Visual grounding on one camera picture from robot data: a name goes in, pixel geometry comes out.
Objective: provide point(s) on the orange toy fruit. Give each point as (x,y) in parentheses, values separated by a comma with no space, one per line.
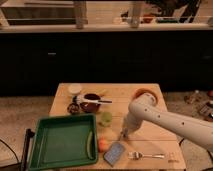
(103,144)

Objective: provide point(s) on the green cucumber toy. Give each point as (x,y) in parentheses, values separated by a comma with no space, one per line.
(88,146)

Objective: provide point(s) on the black chair frame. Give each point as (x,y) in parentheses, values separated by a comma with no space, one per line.
(28,135)

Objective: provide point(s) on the white round cup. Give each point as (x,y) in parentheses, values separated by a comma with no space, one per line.
(74,88)

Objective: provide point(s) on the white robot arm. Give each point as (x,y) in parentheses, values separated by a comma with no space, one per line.
(143,108)

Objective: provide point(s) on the silver metal fork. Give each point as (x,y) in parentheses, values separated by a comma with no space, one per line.
(138,155)

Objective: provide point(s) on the white handled brush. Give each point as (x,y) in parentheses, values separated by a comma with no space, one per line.
(81,99)

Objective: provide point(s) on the dark brown bowl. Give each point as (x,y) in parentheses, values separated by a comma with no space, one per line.
(90,107)

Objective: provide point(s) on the dark round toy food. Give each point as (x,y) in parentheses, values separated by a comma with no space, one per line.
(73,108)

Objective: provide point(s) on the light green toy vegetable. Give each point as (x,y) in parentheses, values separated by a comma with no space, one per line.
(105,119)

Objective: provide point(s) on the black cabinet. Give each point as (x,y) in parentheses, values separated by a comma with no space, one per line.
(36,63)

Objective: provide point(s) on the orange round object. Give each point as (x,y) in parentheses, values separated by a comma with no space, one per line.
(141,91)

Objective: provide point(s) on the green plastic tray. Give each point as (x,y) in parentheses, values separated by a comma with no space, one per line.
(60,142)

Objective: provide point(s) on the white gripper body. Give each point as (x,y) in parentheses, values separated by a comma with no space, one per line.
(130,124)

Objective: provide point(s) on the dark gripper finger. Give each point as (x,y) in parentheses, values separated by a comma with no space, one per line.
(125,136)
(120,136)

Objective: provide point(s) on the blue grey folded towel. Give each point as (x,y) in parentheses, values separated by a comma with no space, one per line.
(114,153)

